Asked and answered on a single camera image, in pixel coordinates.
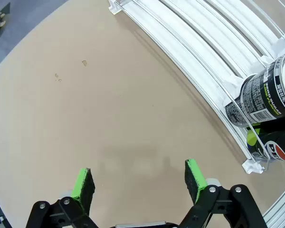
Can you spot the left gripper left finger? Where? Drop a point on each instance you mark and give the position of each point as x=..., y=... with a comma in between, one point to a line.
x=84, y=190

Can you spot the black Pepsi zero can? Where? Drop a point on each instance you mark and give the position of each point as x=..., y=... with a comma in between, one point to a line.
x=275, y=147
x=259, y=95

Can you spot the aluminium extrusion frame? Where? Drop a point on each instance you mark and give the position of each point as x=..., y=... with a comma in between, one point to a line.
x=282, y=209

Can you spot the white can dispenser rack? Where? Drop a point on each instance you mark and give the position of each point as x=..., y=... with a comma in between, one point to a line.
x=204, y=47

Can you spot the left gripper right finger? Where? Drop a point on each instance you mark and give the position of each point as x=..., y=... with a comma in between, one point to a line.
x=194, y=180

